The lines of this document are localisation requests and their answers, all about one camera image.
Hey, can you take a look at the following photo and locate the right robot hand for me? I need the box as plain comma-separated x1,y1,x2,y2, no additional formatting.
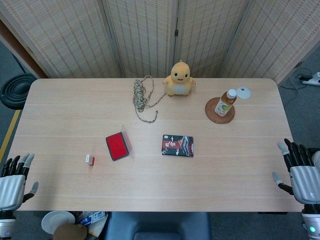
271,138,320,206

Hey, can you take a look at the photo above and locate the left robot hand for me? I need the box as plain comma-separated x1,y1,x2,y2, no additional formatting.
0,152,40,211

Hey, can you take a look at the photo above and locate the red stamp block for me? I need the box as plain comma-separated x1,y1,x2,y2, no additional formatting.
84,154,96,168

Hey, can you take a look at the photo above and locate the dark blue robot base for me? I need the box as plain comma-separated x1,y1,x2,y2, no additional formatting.
103,211,212,240

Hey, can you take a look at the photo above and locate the white plate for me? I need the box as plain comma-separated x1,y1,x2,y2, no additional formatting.
41,210,76,235

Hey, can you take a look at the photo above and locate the blue and white box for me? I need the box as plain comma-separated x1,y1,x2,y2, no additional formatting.
74,211,109,227

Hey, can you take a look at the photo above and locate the black ribbed round object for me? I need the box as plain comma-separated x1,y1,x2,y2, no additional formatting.
0,73,38,111

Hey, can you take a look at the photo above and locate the white power strip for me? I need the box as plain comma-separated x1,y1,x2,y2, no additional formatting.
301,71,320,87

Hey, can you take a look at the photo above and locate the white round disc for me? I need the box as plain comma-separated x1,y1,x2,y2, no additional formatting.
235,86,252,100

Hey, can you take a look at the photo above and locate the tea bottle with white cap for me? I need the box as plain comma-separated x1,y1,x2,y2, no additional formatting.
214,88,238,118

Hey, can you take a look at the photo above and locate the red ink pad with lid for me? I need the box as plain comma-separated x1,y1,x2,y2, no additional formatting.
105,124,133,162

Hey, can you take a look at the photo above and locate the brown woven round coaster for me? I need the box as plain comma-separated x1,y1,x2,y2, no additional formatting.
204,97,236,124

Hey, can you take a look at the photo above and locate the black and red book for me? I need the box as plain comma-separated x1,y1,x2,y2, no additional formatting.
161,134,195,158

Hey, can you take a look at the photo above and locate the brown wooden board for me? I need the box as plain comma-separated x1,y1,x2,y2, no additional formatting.
0,19,48,80

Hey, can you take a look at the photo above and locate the woven folding screen panel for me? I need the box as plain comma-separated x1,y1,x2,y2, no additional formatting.
101,0,180,78
0,0,125,80
221,0,320,85
173,0,251,79

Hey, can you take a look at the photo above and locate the yellow plush toy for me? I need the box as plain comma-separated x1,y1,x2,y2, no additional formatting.
163,59,197,97

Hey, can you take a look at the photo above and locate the black power cable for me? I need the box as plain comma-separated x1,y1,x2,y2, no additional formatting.
279,67,313,90

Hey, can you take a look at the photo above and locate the speckled braided rope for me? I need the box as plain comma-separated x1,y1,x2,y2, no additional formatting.
132,75,167,124

